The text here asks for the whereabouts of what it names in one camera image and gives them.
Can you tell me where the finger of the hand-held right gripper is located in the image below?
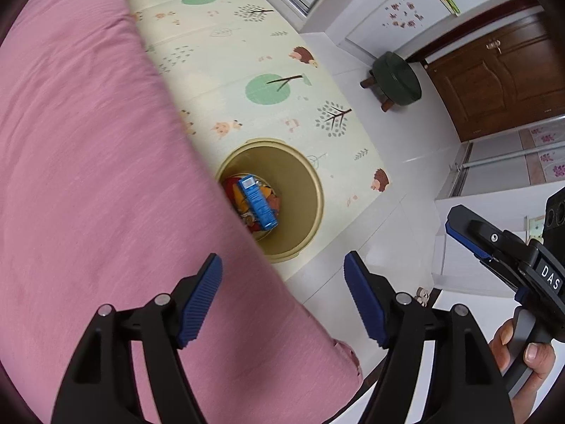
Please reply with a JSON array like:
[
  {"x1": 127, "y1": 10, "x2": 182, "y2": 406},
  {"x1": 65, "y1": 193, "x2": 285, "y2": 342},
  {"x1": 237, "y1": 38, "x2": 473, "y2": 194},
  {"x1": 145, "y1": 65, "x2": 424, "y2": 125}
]
[
  {"x1": 445, "y1": 223, "x2": 530, "y2": 294},
  {"x1": 445, "y1": 205, "x2": 541, "y2": 275}
]

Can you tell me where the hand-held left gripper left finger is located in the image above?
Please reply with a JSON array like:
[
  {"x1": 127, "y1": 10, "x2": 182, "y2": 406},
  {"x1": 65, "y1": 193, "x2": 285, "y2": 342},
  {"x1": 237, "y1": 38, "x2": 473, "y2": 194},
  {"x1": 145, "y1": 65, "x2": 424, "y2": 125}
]
[{"x1": 57, "y1": 253, "x2": 224, "y2": 424}]

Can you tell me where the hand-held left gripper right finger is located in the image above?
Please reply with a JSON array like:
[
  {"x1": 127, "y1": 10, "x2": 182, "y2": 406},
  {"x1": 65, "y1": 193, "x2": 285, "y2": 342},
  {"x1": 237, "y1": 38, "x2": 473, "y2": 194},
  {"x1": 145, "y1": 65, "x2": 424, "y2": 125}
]
[{"x1": 343, "y1": 251, "x2": 515, "y2": 424}]

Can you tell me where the blue drink carton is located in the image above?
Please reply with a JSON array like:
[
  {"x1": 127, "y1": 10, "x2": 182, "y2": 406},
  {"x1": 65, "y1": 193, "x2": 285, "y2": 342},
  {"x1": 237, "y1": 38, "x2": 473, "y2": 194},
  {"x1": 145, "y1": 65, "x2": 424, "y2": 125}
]
[{"x1": 237, "y1": 175, "x2": 279, "y2": 232}]

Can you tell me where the beige trash bin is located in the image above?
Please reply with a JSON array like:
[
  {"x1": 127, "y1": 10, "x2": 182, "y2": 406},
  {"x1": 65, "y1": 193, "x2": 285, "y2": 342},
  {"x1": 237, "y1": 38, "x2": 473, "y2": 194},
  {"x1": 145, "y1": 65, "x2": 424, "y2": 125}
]
[{"x1": 216, "y1": 138, "x2": 326, "y2": 265}]

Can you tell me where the person's right hand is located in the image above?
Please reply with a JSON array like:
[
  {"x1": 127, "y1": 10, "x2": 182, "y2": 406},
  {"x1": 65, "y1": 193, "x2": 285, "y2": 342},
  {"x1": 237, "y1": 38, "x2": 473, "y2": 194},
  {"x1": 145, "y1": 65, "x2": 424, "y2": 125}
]
[{"x1": 488, "y1": 318, "x2": 559, "y2": 411}]

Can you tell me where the brown wooden door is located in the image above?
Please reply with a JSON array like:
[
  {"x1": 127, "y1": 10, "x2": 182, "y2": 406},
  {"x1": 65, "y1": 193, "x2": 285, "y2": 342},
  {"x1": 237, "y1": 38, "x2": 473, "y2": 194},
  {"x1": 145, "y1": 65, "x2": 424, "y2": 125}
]
[{"x1": 423, "y1": 9, "x2": 565, "y2": 143}]

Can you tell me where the dark green stool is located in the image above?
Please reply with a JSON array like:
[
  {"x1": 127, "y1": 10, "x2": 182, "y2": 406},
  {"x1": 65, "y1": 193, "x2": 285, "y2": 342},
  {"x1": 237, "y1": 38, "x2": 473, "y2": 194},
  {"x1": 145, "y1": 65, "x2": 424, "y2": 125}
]
[{"x1": 359, "y1": 51, "x2": 423, "y2": 113}]

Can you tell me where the white stickered cabinet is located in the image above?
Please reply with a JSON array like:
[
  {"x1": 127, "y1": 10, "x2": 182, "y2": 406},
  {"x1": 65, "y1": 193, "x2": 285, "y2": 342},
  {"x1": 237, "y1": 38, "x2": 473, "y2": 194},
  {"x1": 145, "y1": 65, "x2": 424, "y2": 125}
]
[{"x1": 300, "y1": 0, "x2": 537, "y2": 63}]

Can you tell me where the printed play mat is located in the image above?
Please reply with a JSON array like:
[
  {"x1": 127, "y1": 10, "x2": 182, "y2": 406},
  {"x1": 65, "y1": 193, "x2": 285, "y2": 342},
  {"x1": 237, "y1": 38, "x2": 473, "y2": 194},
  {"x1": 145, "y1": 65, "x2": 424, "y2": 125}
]
[{"x1": 123, "y1": 0, "x2": 392, "y2": 282}]

